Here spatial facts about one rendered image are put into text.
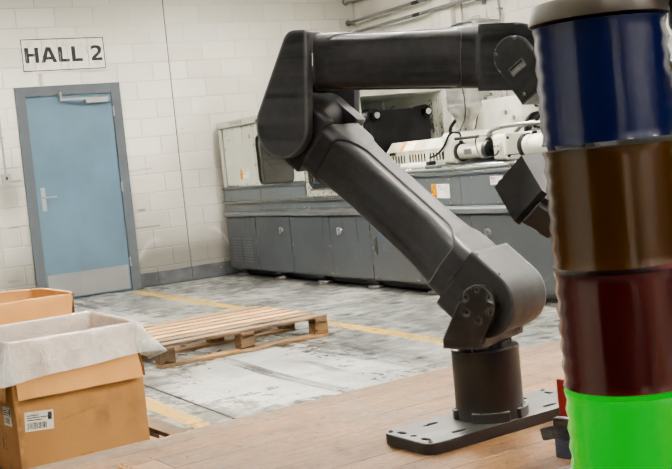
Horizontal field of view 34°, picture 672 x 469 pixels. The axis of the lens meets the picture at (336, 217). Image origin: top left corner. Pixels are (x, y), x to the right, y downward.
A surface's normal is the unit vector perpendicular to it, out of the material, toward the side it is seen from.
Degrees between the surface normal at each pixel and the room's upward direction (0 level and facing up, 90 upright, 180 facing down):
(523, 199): 92
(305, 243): 90
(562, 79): 76
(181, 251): 90
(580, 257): 104
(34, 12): 90
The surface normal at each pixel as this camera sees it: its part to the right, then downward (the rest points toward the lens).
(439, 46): -0.69, 0.04
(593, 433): -0.80, -0.13
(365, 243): -0.86, 0.11
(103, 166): 0.50, 0.00
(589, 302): -0.66, 0.35
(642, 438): -0.16, -0.18
